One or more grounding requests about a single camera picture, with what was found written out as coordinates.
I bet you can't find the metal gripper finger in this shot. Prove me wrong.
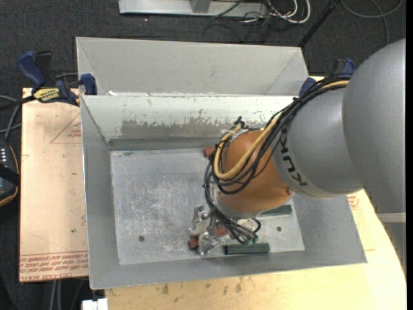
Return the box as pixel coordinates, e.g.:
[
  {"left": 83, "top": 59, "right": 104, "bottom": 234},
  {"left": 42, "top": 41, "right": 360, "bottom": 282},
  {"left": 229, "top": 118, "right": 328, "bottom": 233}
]
[
  {"left": 190, "top": 205, "right": 208, "bottom": 236},
  {"left": 197, "top": 232, "right": 225, "bottom": 256}
]

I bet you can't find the dark green flat block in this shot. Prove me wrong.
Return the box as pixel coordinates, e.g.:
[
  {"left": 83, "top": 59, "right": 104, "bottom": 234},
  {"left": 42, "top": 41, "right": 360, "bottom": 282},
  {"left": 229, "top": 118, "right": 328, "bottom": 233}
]
[
  {"left": 223, "top": 242, "right": 270, "bottom": 256},
  {"left": 257, "top": 204, "right": 293, "bottom": 217}
]

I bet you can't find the grey metal bin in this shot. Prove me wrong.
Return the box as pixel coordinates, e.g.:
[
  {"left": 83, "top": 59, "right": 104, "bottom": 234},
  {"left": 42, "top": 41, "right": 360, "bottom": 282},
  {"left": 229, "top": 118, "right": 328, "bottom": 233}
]
[{"left": 76, "top": 36, "right": 368, "bottom": 291}]

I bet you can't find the brown cardboard board, red print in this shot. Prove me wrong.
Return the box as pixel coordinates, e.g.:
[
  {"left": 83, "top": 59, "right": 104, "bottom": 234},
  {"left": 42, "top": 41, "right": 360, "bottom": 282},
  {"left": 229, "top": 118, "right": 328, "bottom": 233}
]
[{"left": 19, "top": 87, "right": 90, "bottom": 284}]

